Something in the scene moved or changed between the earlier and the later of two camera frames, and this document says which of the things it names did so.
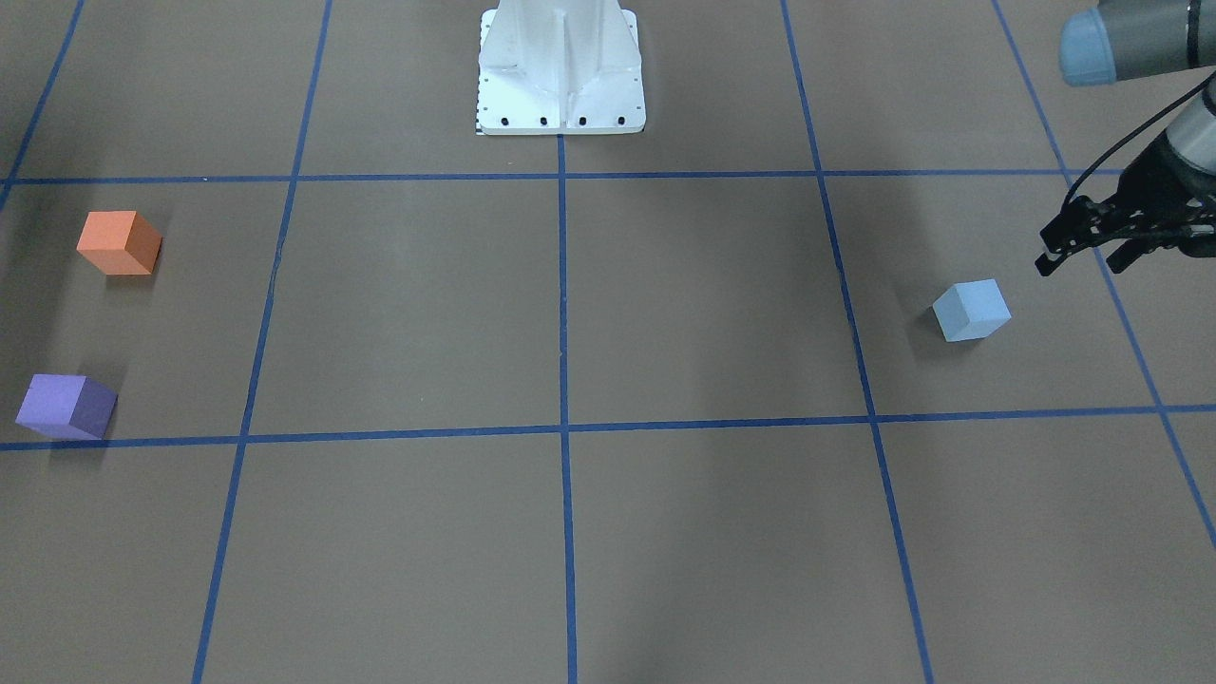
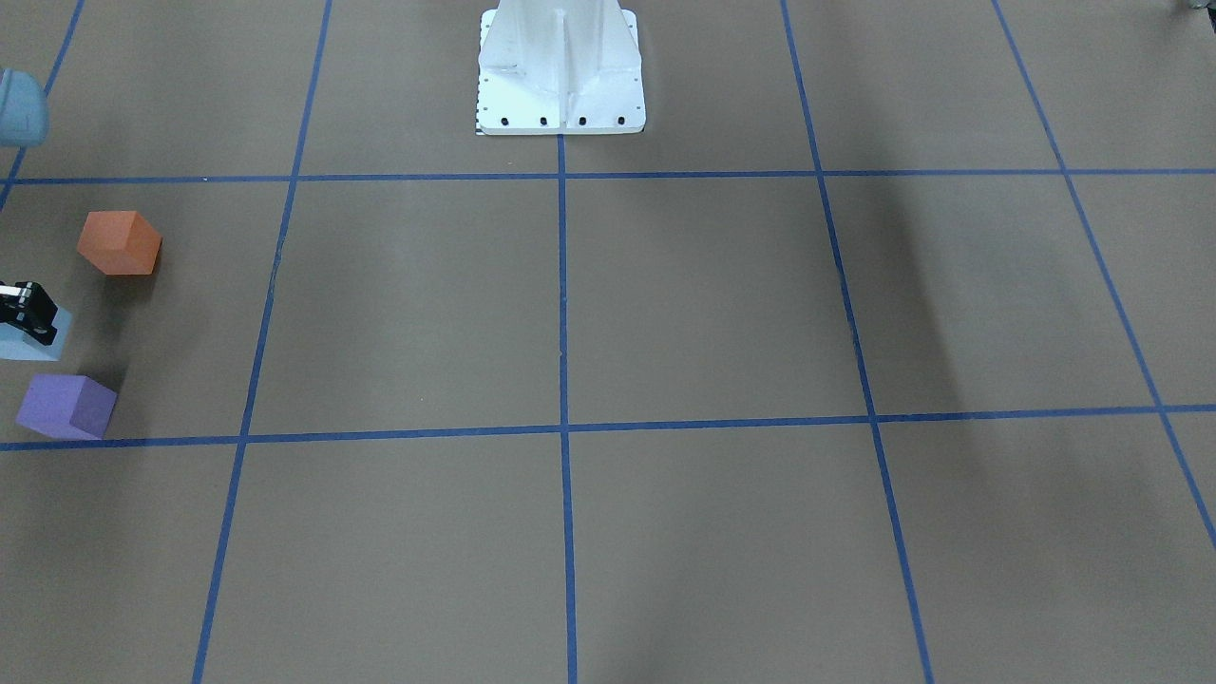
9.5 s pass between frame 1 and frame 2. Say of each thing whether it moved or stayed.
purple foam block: stayed
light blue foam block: moved
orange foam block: stayed
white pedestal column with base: stayed
